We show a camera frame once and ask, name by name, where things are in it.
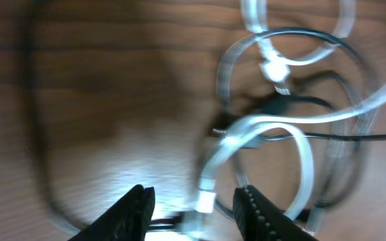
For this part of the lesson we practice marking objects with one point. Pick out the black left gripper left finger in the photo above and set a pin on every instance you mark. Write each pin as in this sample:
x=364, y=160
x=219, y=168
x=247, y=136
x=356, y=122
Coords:
x=126, y=220

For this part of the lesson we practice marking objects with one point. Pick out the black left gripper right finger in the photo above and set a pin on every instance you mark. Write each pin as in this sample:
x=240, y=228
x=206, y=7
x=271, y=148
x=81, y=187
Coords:
x=258, y=219

